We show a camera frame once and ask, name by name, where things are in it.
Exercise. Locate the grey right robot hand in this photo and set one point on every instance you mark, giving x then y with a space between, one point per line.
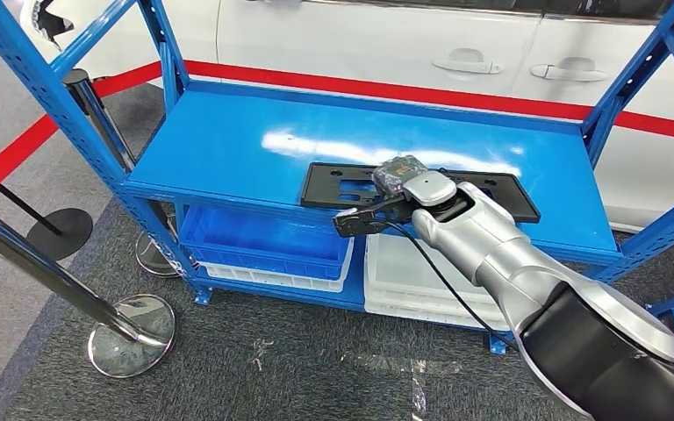
398 171

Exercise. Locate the black plastic panel part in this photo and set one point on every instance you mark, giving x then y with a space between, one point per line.
325 186

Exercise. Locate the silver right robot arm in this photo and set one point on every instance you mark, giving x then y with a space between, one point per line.
517 267

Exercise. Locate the blue metal shelf rack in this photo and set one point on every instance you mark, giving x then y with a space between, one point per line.
226 145

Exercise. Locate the red barrier belt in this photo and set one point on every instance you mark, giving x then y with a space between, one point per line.
11 154
372 87

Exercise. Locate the translucent white plastic tray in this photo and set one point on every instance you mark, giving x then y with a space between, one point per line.
418 316
395 273

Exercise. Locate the white car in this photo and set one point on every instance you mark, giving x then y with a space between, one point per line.
343 35

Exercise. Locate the blue plastic bin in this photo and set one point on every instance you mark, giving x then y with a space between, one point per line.
244 244

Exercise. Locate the black stanchion with disc base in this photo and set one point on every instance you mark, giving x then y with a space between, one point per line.
61 235

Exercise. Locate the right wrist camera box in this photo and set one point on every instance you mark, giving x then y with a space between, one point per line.
351 224

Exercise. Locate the chrome stanchion post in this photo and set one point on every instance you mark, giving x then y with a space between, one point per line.
40 270
90 104

